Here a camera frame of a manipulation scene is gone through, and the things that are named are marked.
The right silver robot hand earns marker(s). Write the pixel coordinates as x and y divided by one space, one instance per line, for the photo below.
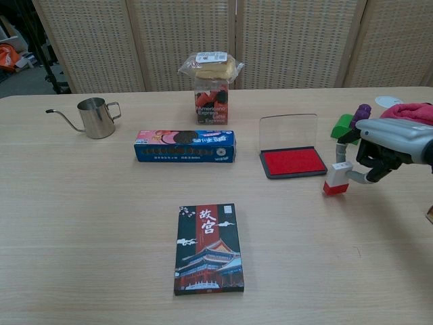
392 135

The red white stamp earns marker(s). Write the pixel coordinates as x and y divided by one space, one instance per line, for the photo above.
335 177

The red ink pad clear lid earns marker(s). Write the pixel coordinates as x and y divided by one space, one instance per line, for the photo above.
291 162

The pink towel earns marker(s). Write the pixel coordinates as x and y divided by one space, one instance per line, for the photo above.
409 113

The white round disc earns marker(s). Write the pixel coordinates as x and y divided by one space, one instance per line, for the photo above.
385 101

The purple toy block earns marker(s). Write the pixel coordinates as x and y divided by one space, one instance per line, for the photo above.
364 110

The green toy block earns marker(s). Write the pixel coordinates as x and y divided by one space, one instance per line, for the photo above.
340 127

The Americano Express coffee box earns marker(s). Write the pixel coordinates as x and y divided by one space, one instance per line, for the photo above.
211 105

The bagged sliced cake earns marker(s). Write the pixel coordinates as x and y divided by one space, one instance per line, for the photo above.
211 66

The blue cookie box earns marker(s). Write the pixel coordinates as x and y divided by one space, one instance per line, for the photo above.
184 153

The dark palace print box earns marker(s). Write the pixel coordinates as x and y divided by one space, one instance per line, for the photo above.
209 257

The wooden rattan folding screen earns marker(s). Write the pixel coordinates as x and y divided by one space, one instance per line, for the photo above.
182 34

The steel gooseneck pitcher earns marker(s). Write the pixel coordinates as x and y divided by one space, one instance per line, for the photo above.
97 119

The black tripod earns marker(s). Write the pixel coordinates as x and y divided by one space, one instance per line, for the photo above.
51 72

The orange bag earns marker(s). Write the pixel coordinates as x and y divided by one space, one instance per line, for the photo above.
6 57

